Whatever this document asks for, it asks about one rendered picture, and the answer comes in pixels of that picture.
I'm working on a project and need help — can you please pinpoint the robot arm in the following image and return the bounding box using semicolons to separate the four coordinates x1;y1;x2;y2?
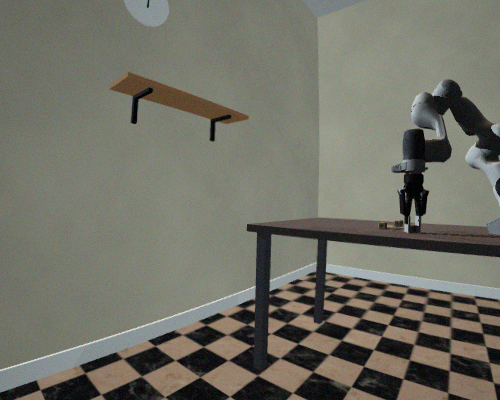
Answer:
391;79;500;205

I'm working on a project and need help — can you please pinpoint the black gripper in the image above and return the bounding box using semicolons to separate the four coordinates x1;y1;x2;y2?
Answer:
398;174;429;233

